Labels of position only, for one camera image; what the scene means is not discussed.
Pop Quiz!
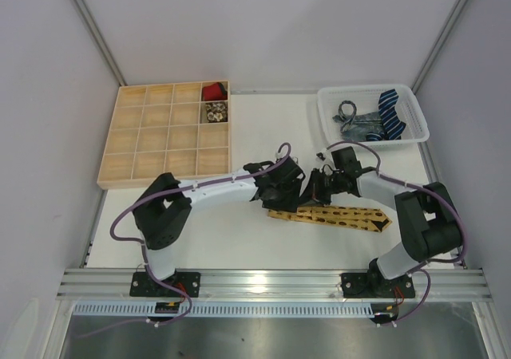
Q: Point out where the yellow patterned tie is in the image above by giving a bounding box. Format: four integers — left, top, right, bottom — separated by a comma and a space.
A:
267, 206, 392, 233

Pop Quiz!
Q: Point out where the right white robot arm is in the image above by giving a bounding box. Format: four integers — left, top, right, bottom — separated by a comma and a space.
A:
299, 144, 466, 297

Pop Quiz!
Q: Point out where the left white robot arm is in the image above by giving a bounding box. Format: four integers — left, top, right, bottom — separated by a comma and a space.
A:
132, 158, 305, 280

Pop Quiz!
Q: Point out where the grey paisley tie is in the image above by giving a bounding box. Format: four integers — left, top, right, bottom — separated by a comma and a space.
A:
332, 101, 381, 142

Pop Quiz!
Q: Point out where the blue striped tie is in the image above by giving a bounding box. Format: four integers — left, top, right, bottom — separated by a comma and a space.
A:
366, 89, 406, 142

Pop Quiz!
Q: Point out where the white plastic basket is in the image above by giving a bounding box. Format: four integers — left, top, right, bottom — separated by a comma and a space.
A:
317, 84, 430, 146

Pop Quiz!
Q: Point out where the rolled floral tie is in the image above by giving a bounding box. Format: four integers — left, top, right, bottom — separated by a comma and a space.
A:
205, 101, 228, 123

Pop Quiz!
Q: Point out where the wooden compartment tray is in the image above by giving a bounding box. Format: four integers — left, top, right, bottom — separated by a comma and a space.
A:
97, 80, 232, 190

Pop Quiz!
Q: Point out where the rolled red tie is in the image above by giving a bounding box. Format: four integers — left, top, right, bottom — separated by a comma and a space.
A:
201, 81, 228, 101

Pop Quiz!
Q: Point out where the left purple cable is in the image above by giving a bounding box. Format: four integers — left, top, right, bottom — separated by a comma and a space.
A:
75, 142, 291, 336

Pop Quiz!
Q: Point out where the purple cable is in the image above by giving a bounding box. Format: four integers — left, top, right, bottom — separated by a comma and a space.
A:
75, 142, 291, 336
325, 140, 469, 328

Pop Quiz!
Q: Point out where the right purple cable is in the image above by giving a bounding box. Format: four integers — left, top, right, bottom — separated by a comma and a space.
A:
325, 140, 469, 328

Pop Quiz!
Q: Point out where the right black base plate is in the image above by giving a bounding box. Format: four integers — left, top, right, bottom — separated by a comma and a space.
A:
340, 272, 415, 299

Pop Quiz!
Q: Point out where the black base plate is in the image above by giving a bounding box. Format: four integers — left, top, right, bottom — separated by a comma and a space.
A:
129, 271, 200, 298
340, 272, 415, 299

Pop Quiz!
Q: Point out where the white slotted cable duct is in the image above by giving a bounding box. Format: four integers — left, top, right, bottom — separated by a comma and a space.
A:
73, 301, 374, 318

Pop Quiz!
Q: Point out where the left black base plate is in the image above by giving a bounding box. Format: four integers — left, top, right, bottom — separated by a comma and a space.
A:
129, 271, 200, 298

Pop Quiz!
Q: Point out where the aluminium mounting rail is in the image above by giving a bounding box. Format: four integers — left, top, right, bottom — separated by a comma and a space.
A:
57, 268, 492, 302

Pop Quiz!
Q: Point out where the right aluminium frame post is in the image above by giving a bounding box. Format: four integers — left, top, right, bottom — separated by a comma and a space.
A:
411, 0, 471, 94

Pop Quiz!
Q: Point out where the aluminium frame post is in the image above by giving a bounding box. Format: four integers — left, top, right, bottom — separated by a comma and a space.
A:
411, 0, 471, 94
70, 0, 127, 86

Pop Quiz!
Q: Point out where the left aluminium frame post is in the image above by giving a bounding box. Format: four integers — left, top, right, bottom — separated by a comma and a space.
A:
70, 0, 127, 86

